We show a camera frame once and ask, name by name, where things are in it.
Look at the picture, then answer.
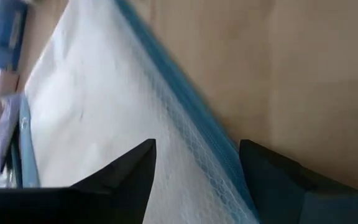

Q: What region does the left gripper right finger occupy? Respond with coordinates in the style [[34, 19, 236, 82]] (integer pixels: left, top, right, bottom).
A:
[[239, 139, 358, 224]]

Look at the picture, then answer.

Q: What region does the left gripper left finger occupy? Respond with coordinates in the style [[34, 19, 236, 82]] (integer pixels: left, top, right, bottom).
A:
[[0, 138, 157, 224]]

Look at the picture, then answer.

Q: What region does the purple slim box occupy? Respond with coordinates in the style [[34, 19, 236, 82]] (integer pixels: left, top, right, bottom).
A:
[[0, 93, 22, 174]]

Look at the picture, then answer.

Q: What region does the clear mesh zip pouch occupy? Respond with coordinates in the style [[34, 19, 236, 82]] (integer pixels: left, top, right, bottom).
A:
[[17, 0, 260, 224]]

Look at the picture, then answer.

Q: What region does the blue first aid kit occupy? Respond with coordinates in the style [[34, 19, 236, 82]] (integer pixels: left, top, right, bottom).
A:
[[0, 0, 30, 72]]

